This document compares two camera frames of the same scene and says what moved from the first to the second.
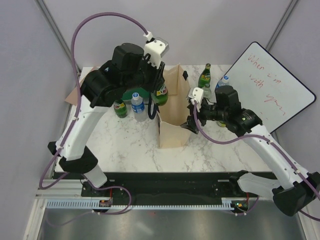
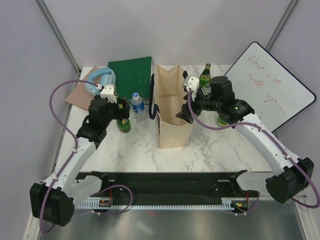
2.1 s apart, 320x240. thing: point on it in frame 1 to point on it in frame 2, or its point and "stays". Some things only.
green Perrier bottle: (160, 96) to (123, 125)
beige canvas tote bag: (172, 116) stays
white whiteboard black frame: (266, 88) stays
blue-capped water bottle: (137, 106) stays
